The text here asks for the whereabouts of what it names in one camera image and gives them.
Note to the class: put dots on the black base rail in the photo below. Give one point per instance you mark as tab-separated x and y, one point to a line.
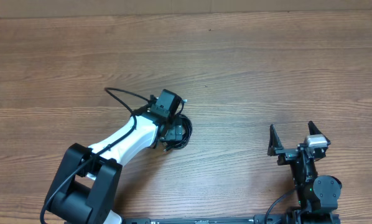
257	219

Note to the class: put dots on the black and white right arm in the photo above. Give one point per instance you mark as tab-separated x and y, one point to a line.
317	194

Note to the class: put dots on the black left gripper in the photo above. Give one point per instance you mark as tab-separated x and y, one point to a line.
174	132

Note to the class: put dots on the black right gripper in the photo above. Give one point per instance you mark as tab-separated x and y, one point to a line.
287	155

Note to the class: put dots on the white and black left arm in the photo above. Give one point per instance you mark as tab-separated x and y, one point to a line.
87	178

